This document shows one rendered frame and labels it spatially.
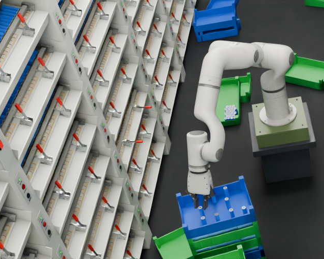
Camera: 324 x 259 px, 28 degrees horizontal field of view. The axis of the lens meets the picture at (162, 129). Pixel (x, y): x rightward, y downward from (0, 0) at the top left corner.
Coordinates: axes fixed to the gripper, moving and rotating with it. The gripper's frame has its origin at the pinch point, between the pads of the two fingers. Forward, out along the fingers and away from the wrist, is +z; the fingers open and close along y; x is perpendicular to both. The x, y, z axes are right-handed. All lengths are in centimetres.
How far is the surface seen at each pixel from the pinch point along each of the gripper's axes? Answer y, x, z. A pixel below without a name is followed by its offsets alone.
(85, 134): 47, 11, -30
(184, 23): 95, -197, -45
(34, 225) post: 29, 72, -19
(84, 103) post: 47, 9, -44
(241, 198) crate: -13.3, -13.8, 1.4
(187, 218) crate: 6.5, -0.1, 7.8
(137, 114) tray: 60, -57, -19
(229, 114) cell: 32, -119, -2
